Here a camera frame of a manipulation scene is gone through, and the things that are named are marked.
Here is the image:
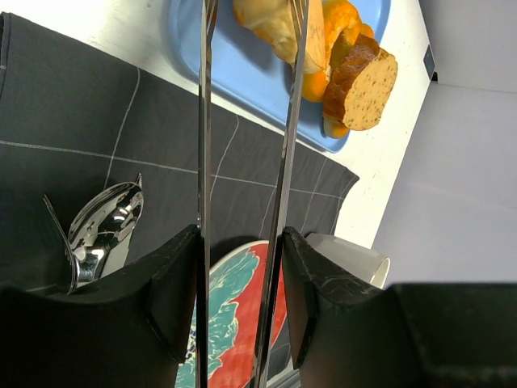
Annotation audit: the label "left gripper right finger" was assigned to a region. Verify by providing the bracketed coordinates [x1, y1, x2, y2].
[282, 227, 516, 387]

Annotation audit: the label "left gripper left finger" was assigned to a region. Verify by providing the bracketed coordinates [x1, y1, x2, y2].
[1, 225, 200, 387]

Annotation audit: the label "light golden bread loaf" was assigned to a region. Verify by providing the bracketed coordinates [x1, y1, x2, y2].
[233, 0, 326, 74]

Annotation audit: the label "metal serving tongs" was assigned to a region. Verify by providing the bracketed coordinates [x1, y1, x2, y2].
[195, 1, 309, 387]

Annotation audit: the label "brown seeded bread slice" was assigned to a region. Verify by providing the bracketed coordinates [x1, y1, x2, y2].
[322, 34, 398, 138]

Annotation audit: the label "white ceramic mug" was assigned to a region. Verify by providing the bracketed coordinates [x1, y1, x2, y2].
[306, 233, 391, 289]

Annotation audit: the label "teal and red plate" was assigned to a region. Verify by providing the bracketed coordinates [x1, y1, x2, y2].
[174, 240, 293, 387]

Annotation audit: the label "dark checked placemat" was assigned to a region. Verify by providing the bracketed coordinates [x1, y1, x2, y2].
[1, 12, 359, 293]

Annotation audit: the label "blue plastic tray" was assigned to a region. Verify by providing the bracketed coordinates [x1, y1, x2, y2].
[166, 0, 391, 154]

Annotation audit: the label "pink handled spoon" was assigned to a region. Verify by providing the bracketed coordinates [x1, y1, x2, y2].
[68, 182, 144, 289]

